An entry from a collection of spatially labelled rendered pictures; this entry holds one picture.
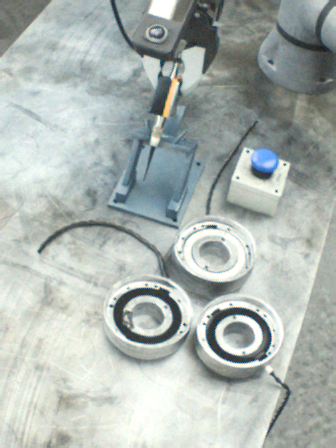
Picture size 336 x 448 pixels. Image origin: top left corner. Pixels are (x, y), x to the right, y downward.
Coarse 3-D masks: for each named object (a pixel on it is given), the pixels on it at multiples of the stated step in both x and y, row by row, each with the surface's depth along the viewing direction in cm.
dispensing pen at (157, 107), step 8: (176, 56) 90; (176, 64) 90; (176, 72) 90; (160, 80) 89; (168, 80) 89; (160, 88) 89; (168, 88) 89; (160, 96) 90; (152, 104) 90; (160, 104) 90; (152, 112) 90; (160, 112) 90; (160, 120) 92; (160, 128) 92; (152, 136) 93; (160, 136) 93; (152, 144) 93; (152, 152) 93
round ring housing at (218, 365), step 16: (208, 304) 91; (224, 304) 93; (240, 304) 93; (256, 304) 93; (208, 320) 91; (224, 320) 91; (240, 320) 91; (272, 320) 92; (256, 336) 90; (272, 336) 90; (208, 352) 87; (240, 352) 89; (272, 352) 89; (224, 368) 87; (240, 368) 86; (256, 368) 87
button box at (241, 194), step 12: (240, 168) 105; (252, 168) 105; (288, 168) 107; (240, 180) 104; (252, 180) 104; (264, 180) 105; (276, 180) 105; (240, 192) 105; (252, 192) 104; (264, 192) 103; (276, 192) 103; (240, 204) 107; (252, 204) 106; (264, 204) 105; (276, 204) 104
